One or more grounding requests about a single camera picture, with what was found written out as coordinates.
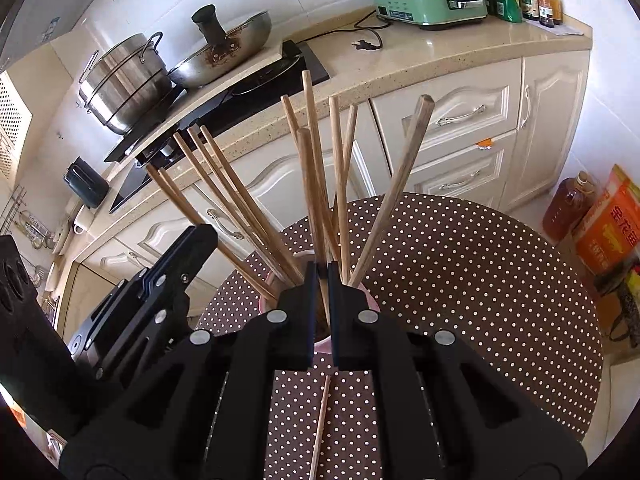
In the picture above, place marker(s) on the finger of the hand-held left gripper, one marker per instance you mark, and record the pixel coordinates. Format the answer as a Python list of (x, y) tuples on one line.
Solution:
[(192, 252), (150, 285)]

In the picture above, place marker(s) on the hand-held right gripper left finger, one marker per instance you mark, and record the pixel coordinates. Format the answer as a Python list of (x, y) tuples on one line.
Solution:
[(302, 320)]

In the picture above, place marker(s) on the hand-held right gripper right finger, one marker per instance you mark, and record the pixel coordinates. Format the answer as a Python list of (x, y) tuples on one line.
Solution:
[(345, 320)]

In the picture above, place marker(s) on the pink cup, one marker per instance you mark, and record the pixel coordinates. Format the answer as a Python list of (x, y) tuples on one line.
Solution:
[(322, 349)]

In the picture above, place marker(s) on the single wooden chopstick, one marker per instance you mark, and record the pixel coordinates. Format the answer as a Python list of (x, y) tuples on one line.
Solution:
[(320, 425), (309, 175)]

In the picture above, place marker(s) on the bunch of wooden chopsticks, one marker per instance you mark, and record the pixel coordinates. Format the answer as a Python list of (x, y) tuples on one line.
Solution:
[(339, 185)]

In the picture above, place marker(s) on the white mug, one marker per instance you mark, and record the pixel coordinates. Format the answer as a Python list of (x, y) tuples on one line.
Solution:
[(80, 225)]

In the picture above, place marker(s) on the metal utensil rack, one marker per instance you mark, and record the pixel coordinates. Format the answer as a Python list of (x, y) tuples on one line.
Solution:
[(32, 232)]

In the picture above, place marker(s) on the round polka dot table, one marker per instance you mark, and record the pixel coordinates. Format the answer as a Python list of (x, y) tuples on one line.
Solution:
[(475, 285)]

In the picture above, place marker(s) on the black glass gas hob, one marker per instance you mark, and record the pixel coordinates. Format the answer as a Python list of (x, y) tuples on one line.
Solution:
[(240, 105)]

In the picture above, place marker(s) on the beige board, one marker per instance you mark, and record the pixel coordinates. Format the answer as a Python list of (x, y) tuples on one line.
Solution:
[(235, 80)]

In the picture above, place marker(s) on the stainless steel steamer pot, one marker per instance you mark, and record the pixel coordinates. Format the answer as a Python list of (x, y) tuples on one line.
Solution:
[(125, 85)]

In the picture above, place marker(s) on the wok lid with black knob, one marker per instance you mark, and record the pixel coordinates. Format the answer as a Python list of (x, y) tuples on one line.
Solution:
[(220, 55)]

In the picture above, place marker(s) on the cream cabinet drawer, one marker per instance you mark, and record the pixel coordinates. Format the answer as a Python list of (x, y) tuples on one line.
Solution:
[(390, 110), (490, 175)]

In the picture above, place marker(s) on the cream lattice upper cabinet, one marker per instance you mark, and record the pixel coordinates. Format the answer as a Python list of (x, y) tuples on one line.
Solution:
[(12, 130)]

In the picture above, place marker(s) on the steel wok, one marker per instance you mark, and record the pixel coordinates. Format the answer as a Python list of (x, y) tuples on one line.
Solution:
[(250, 35)]

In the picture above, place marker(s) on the amber cooking oil jug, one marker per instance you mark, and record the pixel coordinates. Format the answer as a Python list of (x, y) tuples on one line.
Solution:
[(565, 215)]

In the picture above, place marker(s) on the cardboard box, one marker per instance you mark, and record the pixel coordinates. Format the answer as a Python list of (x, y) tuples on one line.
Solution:
[(607, 305)]

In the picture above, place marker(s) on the orange rice bag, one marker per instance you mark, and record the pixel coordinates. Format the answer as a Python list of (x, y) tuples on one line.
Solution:
[(610, 240)]

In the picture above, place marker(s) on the cream kitchen base cabinet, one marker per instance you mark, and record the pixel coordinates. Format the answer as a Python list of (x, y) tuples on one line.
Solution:
[(550, 125)]

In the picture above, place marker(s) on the grey range hood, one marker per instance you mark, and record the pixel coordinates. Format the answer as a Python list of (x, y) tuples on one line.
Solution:
[(30, 20)]

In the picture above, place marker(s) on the beige stone countertop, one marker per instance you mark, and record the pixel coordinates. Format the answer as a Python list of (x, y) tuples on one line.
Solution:
[(450, 55)]

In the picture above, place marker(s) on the black patterned tote bag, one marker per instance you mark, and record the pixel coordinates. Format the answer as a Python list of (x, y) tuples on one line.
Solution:
[(630, 310)]

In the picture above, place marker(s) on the small yellow bottle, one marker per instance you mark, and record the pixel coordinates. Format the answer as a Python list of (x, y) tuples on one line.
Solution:
[(556, 10)]

